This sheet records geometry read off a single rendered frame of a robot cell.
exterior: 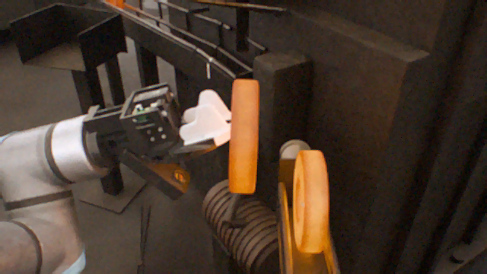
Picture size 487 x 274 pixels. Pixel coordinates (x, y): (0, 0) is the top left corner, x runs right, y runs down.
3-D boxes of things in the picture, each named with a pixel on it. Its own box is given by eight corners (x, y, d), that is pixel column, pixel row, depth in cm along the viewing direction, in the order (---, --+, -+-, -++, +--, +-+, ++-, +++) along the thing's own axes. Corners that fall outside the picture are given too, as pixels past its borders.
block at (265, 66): (284, 134, 101) (292, 44, 87) (306, 151, 96) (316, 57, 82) (249, 148, 96) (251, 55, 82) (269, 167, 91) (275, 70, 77)
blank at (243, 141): (258, 62, 58) (235, 62, 58) (259, 113, 45) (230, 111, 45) (253, 153, 66) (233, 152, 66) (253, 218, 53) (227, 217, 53)
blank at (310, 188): (311, 241, 69) (291, 240, 69) (313, 151, 70) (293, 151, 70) (329, 265, 54) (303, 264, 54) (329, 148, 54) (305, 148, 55)
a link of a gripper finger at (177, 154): (212, 144, 51) (148, 158, 52) (216, 154, 51) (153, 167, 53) (215, 123, 54) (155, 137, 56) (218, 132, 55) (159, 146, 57)
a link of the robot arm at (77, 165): (77, 195, 56) (98, 152, 64) (109, 189, 55) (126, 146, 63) (42, 145, 51) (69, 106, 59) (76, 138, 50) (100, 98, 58)
